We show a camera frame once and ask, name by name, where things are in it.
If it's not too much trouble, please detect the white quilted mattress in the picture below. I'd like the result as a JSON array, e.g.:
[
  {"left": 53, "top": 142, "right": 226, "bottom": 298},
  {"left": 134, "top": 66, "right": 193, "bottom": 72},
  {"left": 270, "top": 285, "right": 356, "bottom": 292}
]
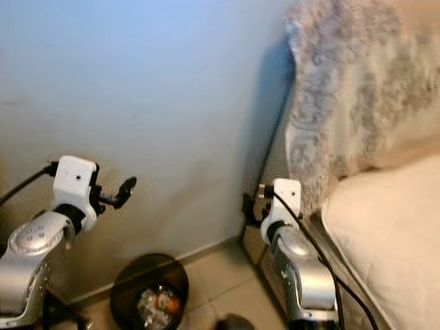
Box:
[{"left": 320, "top": 155, "right": 440, "bottom": 330}]

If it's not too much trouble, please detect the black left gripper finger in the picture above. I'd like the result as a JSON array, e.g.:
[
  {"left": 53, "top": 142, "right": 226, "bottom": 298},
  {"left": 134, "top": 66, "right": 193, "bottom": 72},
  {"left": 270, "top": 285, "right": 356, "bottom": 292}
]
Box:
[{"left": 113, "top": 176, "right": 138, "bottom": 209}]

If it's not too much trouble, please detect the small orange trash item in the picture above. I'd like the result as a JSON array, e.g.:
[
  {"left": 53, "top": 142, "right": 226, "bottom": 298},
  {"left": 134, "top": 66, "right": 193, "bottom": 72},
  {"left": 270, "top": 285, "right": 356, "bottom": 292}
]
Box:
[{"left": 157, "top": 292, "right": 179, "bottom": 314}]

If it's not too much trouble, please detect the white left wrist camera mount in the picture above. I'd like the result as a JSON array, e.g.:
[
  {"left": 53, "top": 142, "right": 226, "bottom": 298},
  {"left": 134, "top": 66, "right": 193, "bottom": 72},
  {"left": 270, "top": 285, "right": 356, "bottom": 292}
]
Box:
[{"left": 52, "top": 155, "right": 99, "bottom": 231}]

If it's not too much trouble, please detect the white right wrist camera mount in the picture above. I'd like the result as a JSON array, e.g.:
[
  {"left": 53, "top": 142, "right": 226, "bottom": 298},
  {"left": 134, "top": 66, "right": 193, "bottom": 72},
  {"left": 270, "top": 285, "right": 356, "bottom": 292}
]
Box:
[{"left": 261, "top": 177, "right": 303, "bottom": 228}]

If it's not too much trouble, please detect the black round trash bin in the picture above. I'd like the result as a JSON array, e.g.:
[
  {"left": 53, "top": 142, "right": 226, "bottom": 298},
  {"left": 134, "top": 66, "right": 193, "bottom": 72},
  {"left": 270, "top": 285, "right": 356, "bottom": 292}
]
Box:
[{"left": 110, "top": 253, "right": 190, "bottom": 330}]

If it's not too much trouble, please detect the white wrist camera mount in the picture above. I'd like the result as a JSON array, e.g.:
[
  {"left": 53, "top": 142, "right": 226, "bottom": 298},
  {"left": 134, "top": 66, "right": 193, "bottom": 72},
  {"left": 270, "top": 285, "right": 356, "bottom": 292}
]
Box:
[
  {"left": 261, "top": 177, "right": 303, "bottom": 228},
  {"left": 52, "top": 155, "right": 99, "bottom": 231}
]

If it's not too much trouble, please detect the crumpled clear plastic wrapper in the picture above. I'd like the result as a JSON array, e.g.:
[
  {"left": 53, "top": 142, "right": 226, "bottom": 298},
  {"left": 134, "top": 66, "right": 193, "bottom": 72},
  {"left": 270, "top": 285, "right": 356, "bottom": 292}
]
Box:
[{"left": 136, "top": 287, "right": 166, "bottom": 318}]

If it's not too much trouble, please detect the grey beige bed base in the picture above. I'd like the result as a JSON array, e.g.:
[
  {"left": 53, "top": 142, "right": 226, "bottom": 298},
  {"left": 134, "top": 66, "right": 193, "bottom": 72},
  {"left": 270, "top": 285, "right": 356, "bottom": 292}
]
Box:
[{"left": 241, "top": 69, "right": 379, "bottom": 330}]

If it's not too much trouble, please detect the large grey floral pillow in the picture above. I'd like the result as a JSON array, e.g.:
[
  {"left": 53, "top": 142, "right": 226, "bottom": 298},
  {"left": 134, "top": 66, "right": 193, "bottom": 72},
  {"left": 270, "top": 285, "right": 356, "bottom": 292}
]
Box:
[{"left": 285, "top": 0, "right": 440, "bottom": 214}]

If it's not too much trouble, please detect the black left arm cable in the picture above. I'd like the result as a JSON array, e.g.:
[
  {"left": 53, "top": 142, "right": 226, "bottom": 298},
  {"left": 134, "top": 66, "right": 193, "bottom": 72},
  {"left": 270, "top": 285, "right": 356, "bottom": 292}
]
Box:
[{"left": 0, "top": 162, "right": 58, "bottom": 206}]

